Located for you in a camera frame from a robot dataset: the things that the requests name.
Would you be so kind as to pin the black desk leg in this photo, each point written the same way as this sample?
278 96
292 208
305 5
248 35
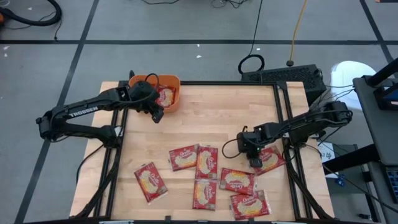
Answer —
351 157

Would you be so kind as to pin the red popcorn bag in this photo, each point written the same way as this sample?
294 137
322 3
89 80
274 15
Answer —
250 206
166 97
204 194
272 161
237 181
150 182
183 157
206 162

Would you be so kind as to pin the white rounded object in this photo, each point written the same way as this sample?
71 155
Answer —
348 77

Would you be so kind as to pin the dark keyboard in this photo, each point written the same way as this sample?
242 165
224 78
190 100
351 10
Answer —
393 183

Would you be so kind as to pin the white paper sheet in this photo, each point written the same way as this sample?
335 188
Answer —
326 154

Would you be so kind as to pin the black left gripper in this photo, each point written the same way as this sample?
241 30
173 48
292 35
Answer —
143 93

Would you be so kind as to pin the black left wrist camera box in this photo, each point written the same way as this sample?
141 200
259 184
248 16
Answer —
132 75

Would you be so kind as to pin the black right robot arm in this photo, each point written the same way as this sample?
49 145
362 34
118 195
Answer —
311 121

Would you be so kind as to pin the small black floor item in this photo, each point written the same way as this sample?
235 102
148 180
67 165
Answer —
362 215

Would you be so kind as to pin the black computer case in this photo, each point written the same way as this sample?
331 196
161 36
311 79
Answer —
280 76

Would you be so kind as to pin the small blue object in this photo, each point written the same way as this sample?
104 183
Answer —
341 180

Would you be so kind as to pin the black aluminium table frame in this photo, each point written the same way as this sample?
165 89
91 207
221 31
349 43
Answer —
217 83

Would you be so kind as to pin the orange plastic basket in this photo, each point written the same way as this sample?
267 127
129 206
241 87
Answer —
169 77

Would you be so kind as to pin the black desk device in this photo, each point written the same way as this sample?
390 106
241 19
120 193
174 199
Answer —
385 93

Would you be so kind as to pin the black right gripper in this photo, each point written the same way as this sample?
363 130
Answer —
256 144

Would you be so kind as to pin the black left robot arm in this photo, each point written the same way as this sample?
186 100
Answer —
84 112

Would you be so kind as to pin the grey desk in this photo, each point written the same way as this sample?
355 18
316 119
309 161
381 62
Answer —
373 124

